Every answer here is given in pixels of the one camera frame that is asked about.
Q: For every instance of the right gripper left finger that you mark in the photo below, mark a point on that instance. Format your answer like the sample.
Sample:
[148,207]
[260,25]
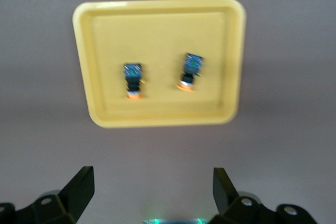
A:
[68,200]

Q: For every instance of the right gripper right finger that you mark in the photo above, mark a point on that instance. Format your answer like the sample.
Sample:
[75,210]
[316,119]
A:
[236,211]

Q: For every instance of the yellow push button switch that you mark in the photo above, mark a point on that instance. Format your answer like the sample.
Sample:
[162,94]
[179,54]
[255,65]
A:
[191,66]
[133,75]

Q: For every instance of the yellow plastic tray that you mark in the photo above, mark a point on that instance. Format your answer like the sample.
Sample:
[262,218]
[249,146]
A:
[162,37]

